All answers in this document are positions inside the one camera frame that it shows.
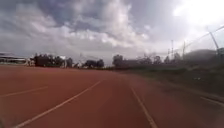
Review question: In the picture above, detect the red running track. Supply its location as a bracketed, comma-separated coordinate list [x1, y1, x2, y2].
[0, 64, 224, 128]

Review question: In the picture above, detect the grass strip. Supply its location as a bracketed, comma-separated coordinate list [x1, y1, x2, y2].
[114, 67, 224, 98]

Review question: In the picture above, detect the wire fence with poles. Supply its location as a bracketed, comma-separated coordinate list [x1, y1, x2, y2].
[165, 24, 224, 88]

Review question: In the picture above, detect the row of distant trees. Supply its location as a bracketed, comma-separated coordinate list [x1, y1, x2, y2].
[32, 52, 183, 70]

